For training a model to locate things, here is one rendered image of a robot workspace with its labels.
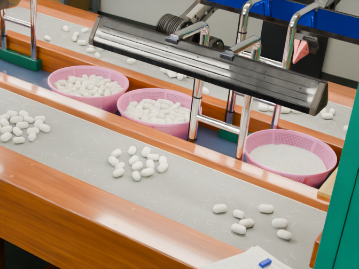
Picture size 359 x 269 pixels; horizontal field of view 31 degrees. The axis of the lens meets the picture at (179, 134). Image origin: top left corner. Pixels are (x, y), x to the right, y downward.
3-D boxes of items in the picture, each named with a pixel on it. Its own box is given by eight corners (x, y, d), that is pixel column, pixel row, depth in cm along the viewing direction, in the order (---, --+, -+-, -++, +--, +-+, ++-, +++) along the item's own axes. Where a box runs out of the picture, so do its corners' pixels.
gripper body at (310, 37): (315, 42, 220) (324, 25, 223) (288, 35, 225) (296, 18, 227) (317, 53, 226) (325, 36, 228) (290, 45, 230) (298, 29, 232)
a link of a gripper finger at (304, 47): (298, 58, 219) (309, 37, 222) (279, 54, 222) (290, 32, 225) (301, 69, 225) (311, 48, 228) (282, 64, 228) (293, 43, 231)
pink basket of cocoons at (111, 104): (82, 84, 233) (82, 59, 229) (142, 105, 222) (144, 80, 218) (30, 107, 213) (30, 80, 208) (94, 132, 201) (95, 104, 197)
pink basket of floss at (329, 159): (228, 157, 196) (232, 129, 191) (310, 155, 201) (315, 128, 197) (254, 206, 173) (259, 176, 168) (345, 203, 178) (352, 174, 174)
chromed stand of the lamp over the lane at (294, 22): (243, 117, 222) (264, -11, 201) (297, 135, 213) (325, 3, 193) (218, 136, 207) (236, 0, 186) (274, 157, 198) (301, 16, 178)
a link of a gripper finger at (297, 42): (305, 61, 218) (315, 38, 221) (286, 55, 221) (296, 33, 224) (307, 71, 224) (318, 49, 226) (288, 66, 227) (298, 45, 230)
